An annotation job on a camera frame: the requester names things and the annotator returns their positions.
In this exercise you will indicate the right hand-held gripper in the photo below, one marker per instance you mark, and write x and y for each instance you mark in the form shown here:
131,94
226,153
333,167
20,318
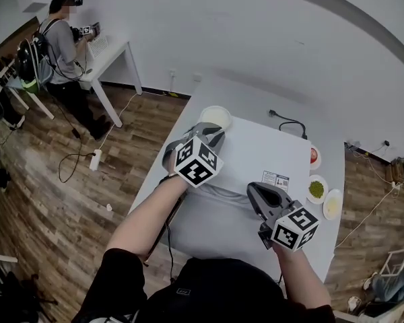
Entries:
294,231

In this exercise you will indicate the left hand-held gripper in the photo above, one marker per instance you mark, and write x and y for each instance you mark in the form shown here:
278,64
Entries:
197,163

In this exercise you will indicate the white bowl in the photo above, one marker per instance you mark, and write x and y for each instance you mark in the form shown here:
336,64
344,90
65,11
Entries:
217,114

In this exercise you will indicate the white microwave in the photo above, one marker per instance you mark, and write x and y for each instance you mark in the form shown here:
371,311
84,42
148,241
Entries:
256,153

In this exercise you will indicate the red apple piece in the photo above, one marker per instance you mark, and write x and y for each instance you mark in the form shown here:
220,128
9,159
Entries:
313,155

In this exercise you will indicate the pale yellow liquid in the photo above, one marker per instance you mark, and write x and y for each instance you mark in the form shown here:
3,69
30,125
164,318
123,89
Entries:
333,205

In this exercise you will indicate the person's right forearm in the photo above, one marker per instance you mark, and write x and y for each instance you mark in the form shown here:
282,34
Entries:
303,278

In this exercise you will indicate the person's left forearm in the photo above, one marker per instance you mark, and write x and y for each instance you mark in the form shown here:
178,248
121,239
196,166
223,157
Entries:
144,220

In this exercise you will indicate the white plate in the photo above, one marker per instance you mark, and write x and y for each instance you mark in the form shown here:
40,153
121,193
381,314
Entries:
338,194
319,165
326,183

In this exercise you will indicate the black wristband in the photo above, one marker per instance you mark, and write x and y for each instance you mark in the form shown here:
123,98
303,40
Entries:
166,179

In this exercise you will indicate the person's black shirt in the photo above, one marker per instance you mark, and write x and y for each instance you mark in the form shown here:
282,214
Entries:
215,291

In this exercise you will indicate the white power strip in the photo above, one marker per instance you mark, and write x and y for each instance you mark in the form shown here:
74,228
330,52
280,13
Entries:
95,160

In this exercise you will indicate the small white table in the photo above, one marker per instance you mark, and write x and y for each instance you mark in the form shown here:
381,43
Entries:
111,56

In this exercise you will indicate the wooden crate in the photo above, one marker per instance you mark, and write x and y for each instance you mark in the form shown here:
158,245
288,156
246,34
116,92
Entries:
394,172

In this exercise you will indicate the cluttered white desk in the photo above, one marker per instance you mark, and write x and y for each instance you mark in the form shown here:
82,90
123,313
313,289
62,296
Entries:
13,86

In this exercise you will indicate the black office chair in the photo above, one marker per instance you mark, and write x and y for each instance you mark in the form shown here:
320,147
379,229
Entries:
17,298

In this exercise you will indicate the white frame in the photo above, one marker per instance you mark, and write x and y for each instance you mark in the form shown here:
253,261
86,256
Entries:
399,257

